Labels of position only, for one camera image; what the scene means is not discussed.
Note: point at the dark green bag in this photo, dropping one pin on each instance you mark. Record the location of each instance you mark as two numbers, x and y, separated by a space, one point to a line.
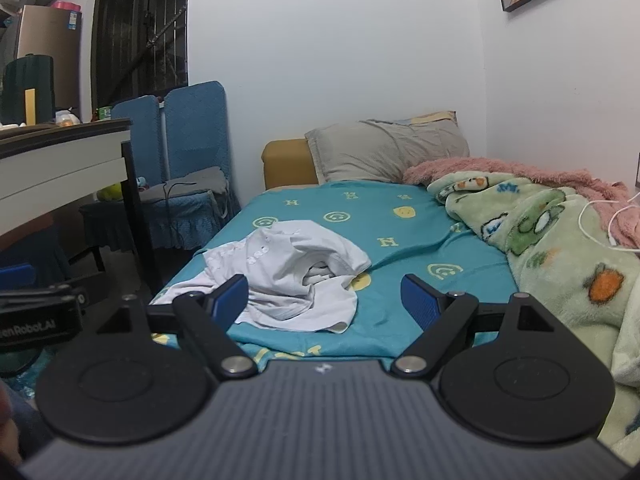
25 80

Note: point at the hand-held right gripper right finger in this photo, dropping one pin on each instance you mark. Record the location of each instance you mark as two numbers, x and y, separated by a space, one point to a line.
421 305

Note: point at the gold refrigerator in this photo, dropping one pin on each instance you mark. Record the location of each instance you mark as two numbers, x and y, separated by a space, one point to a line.
50 35

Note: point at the mustard yellow headboard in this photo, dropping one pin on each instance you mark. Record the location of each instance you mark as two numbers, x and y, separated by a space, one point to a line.
287 162

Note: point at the blue covered chair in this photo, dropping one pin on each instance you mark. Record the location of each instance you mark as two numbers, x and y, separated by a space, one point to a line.
197 125
135 130

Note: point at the white t-shirt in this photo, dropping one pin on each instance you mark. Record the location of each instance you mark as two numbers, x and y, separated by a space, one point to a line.
290 260

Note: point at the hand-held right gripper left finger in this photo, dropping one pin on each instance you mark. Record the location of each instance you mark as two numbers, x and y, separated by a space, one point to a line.
231 301

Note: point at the green cartoon printed blanket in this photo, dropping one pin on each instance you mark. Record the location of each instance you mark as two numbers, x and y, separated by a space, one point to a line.
560 270

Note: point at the pink fluffy blanket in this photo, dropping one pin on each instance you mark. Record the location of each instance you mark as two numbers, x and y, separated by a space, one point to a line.
525 170

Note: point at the pink box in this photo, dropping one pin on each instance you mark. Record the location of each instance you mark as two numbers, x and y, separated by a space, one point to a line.
67 6

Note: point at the grey seat cushion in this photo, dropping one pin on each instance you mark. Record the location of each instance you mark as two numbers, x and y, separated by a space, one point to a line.
195 182

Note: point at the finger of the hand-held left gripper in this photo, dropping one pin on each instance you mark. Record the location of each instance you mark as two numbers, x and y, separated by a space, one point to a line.
40 295

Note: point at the grey pillow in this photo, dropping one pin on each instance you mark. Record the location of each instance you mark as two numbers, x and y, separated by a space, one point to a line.
380 150

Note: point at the dark window grille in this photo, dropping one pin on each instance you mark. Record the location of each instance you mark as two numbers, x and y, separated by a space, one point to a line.
130 35

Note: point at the white desk with dark top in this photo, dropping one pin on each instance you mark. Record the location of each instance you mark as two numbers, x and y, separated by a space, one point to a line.
50 160

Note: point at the yellow-green plush toy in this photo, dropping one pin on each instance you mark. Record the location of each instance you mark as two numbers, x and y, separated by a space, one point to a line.
111 193

